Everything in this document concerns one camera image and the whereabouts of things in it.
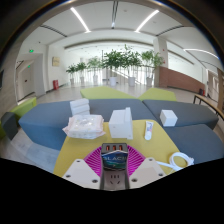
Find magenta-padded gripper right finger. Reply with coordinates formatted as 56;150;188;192
127;147;167;190

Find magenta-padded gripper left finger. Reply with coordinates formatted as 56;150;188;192
61;147;103;191

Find dark charger with blue label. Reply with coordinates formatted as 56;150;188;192
100;142;129;173

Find white cream tube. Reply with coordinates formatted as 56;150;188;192
144;120;155;141

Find wet wipes pack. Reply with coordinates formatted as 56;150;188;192
62;114;107;140

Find white tissue box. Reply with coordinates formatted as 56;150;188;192
108;106;134;140

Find grey upholstered bench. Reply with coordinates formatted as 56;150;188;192
163;123;224;165
142;99;220;130

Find small white cube box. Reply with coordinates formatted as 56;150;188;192
159;109;179;128

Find large blue-grey bench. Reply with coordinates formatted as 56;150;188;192
18;98;148;151

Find stack of white tissue packs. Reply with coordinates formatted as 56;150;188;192
69;97;91;117

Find green upholstered bench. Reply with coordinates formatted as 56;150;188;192
79;85;138;100
138;87;178;102

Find dark grey cube stool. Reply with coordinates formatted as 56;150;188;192
0;111;19;141

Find long green bench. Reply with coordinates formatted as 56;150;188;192
0;96;38;140

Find black-framed wooden bench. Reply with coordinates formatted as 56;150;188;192
193;93;224;121

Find group of potted plants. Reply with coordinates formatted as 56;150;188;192
65;44;165;88

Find group of ceiling lights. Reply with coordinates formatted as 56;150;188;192
69;7;219;59

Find white power strip cable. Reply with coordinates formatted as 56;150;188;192
155;151;195;173

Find framed wall picture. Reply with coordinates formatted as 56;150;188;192
51;56;61;67

